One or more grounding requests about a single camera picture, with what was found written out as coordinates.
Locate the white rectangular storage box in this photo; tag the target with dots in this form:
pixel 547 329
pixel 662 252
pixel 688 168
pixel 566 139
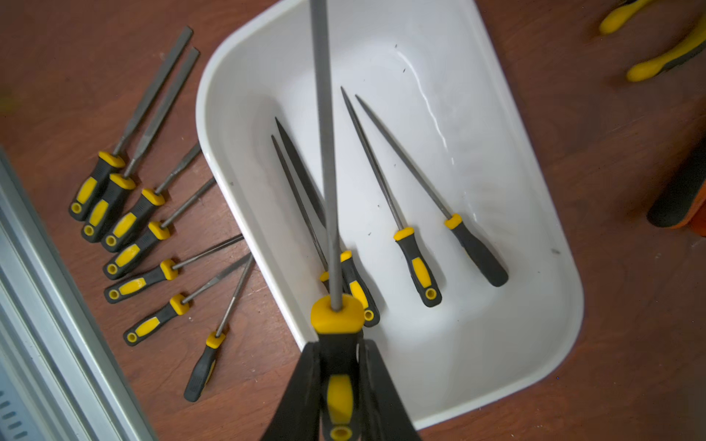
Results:
pixel 429 71

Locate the orange handled pliers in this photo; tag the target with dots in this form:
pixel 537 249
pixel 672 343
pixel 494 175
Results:
pixel 682 201

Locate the flat file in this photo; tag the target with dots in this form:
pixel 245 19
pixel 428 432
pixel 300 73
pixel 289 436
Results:
pixel 120 184
pixel 108 163

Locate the black handled round file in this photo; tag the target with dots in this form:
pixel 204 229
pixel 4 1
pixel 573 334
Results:
pixel 201 373

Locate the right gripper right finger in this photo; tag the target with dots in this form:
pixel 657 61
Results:
pixel 383 416

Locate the flat file far left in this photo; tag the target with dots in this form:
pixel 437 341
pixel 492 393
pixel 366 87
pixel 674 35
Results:
pixel 108 163

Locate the yellow handled pliers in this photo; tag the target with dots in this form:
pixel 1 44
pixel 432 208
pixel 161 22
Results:
pixel 676 47

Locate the aluminium mounting rail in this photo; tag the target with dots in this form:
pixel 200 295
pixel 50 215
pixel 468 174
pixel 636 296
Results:
pixel 59 379

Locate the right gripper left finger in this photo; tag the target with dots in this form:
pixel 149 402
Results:
pixel 297 416

